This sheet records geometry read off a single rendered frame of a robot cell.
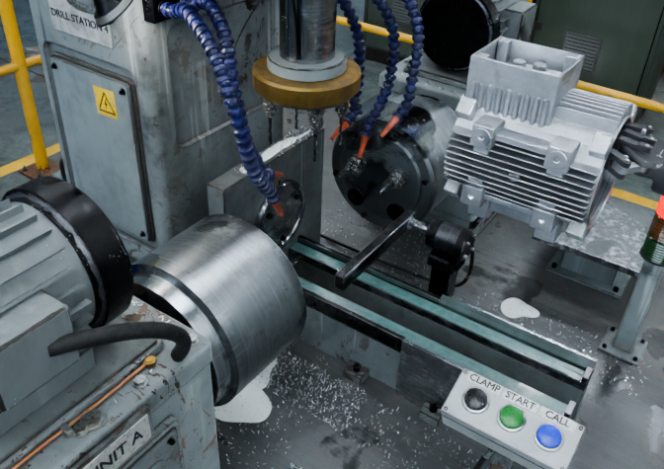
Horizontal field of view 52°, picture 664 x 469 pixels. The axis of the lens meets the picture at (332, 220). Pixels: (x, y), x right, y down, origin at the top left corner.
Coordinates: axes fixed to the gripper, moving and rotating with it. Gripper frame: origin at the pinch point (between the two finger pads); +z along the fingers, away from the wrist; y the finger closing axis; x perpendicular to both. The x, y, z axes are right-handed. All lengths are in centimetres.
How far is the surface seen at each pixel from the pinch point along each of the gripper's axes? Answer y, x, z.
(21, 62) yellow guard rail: -76, 108, 240
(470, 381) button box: 22.2, 29.0, -8.2
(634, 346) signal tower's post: -31, 54, -27
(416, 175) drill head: -20.8, 32.3, 23.4
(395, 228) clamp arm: -8.2, 36.6, 19.9
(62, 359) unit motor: 61, 14, 23
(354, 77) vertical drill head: -1.3, 7.1, 30.3
